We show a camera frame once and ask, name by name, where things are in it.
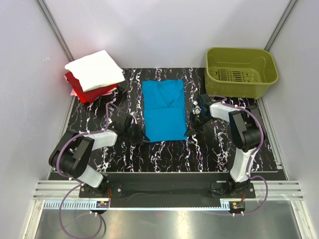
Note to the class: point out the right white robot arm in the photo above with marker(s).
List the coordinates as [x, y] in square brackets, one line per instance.
[247, 132]

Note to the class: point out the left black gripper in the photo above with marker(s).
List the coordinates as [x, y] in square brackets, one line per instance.
[141, 137]

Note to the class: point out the black marble pattern mat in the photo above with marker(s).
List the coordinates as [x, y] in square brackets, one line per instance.
[210, 151]

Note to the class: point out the right corner aluminium post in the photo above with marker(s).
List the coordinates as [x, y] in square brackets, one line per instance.
[280, 24]

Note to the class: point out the folded pink t-shirt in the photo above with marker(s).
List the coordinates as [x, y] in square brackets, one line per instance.
[73, 93]

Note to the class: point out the folded white t-shirt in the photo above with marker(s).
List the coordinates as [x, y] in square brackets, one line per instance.
[95, 71]

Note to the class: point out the aluminium frame rail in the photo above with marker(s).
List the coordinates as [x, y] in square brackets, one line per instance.
[277, 190]

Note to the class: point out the left corner aluminium post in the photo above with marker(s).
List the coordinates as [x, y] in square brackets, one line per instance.
[54, 28]

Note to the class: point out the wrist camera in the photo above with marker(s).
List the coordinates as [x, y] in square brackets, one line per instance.
[202, 105]
[130, 119]

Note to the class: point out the olive green plastic basket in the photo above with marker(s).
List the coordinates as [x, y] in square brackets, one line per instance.
[239, 72]

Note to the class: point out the blue t-shirt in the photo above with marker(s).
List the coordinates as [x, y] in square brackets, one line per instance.
[164, 110]

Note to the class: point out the folded red t-shirt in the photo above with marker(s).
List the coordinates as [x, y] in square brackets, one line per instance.
[88, 96]

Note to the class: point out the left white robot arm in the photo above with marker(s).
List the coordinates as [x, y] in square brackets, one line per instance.
[72, 154]

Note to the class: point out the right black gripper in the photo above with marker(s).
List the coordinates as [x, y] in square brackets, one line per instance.
[194, 129]

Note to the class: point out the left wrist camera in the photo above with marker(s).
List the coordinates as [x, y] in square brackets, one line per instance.
[130, 119]

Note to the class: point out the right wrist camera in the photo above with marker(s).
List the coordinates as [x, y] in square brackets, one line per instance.
[202, 105]

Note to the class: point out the corner aluminium post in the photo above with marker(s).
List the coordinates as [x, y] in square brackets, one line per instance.
[54, 28]
[280, 24]

